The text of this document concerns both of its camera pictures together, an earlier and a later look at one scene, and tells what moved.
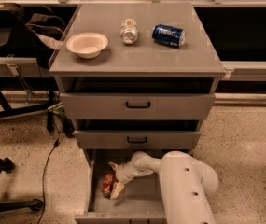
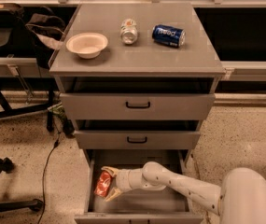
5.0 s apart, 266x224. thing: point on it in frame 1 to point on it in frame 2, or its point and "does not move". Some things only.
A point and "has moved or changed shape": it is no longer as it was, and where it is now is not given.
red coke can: x=108 y=180 has moved or changed shape
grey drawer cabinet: x=150 y=89 does not move
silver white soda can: x=129 y=32 does not move
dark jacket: x=44 y=35 does not move
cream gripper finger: x=113 y=165 to x=113 y=171
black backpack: x=12 y=16 does not move
